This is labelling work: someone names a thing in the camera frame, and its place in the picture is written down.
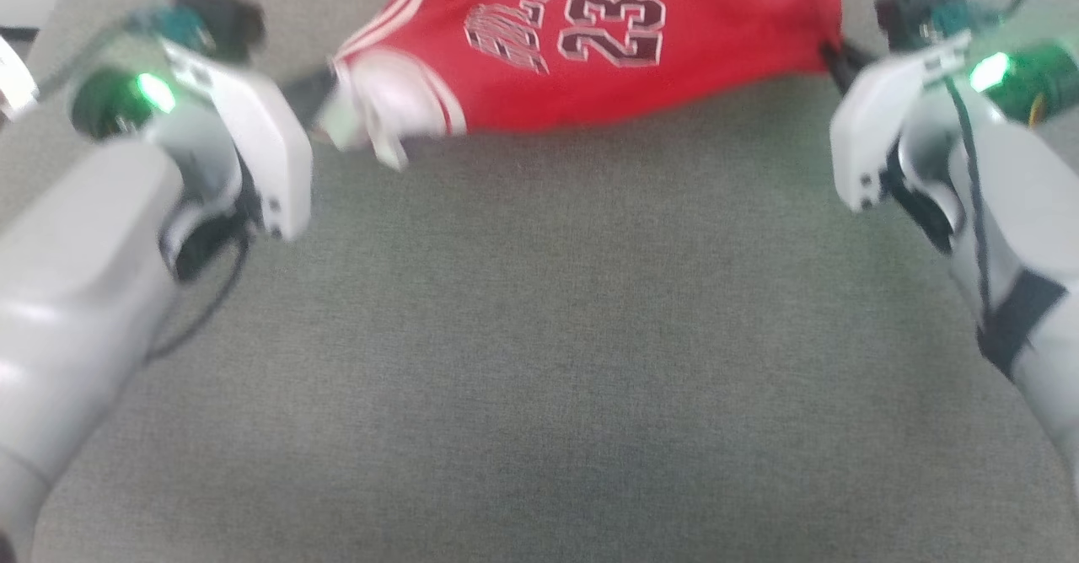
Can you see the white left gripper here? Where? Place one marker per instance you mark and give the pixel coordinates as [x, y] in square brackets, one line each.
[265, 150]

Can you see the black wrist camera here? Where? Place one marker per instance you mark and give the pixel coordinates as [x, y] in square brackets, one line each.
[923, 7]
[219, 15]

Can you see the grey fabric sofa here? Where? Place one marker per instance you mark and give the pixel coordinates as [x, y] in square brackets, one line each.
[539, 335]

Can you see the red basketball jersey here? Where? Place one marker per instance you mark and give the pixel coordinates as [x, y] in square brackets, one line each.
[716, 49]

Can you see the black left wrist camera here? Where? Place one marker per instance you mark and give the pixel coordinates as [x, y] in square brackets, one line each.
[219, 15]

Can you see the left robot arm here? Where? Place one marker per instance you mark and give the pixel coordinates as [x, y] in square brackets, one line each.
[76, 293]

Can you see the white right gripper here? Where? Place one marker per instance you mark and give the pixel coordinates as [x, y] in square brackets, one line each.
[872, 116]

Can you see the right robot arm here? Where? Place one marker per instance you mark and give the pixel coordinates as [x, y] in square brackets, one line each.
[1020, 234]

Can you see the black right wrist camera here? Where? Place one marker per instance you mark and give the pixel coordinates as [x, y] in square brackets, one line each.
[923, 7]

